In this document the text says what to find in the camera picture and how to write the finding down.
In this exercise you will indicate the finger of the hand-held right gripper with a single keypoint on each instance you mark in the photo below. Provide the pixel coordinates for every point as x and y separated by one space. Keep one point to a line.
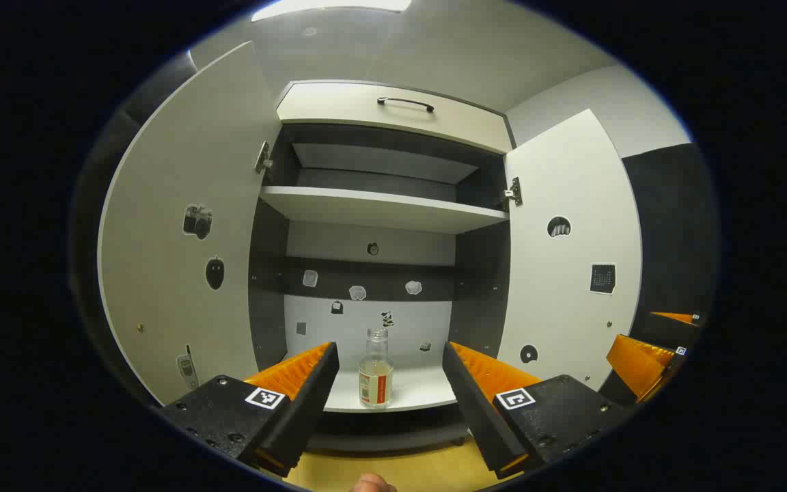
667 331
639 365

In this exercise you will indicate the metal door hinge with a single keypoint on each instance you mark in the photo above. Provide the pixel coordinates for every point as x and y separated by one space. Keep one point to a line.
514 193
263 158

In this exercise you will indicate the white cabinet door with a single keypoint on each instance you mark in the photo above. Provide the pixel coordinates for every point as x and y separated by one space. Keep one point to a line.
571 178
182 137

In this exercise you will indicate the clear bottle with red label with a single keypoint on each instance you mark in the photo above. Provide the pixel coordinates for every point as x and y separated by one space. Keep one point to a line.
375 383

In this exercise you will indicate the white and grey cabinet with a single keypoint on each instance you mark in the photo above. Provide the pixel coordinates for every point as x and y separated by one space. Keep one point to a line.
325 242

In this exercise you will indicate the white cabinet drawer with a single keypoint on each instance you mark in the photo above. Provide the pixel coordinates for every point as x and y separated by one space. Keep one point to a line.
339 106

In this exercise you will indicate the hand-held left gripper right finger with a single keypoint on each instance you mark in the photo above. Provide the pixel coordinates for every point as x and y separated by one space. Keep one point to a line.
475 403

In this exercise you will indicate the white cabinet shelf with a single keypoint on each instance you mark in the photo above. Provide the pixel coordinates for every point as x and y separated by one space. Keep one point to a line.
366 205

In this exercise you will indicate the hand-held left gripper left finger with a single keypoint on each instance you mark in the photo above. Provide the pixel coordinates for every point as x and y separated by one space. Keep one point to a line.
311 389

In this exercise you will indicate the ceiling light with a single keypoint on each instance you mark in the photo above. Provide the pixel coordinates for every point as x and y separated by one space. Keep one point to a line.
332 7

